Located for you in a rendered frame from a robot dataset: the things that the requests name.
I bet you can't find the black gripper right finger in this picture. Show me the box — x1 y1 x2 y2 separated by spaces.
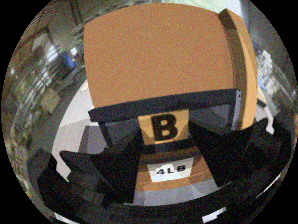
188 117 267 188

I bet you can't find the white paper ticket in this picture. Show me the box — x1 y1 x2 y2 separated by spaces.
146 157 194 183

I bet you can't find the tan tile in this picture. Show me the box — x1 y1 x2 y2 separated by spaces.
138 109 189 145

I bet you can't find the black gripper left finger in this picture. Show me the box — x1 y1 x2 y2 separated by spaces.
59 127 142 204

